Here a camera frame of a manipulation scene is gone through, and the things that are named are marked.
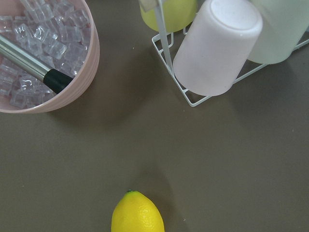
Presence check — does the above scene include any pink cup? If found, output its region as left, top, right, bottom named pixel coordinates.
left=173, top=0, right=263, bottom=96

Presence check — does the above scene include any yellow cup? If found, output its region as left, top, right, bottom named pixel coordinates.
left=140, top=0, right=198, bottom=33

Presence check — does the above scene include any steel scoop handle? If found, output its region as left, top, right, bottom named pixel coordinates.
left=0, top=35, right=72, bottom=94

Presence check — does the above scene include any white cup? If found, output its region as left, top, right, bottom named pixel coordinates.
left=248, top=0, right=309, bottom=64

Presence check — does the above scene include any pink bowl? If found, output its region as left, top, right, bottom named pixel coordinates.
left=0, top=0, right=100, bottom=114

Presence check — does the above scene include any yellow lemon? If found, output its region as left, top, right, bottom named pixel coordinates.
left=111, top=190, right=165, bottom=232

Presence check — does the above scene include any ice cubes pile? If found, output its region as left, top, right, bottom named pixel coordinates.
left=0, top=0, right=92, bottom=110

